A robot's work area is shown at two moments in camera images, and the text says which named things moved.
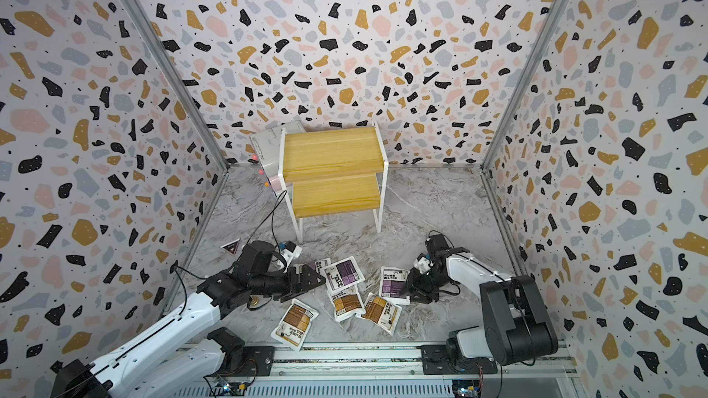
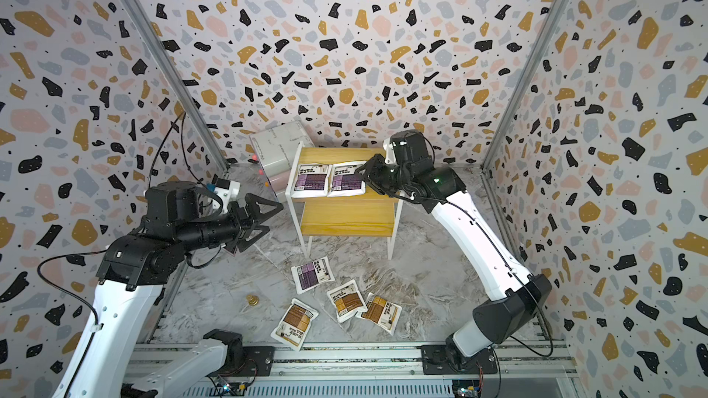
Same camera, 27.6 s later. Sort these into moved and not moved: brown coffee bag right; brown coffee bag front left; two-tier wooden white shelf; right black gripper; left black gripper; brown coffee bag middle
Moved: right black gripper; two-tier wooden white shelf; left black gripper
Not moved: brown coffee bag middle; brown coffee bag right; brown coffee bag front left
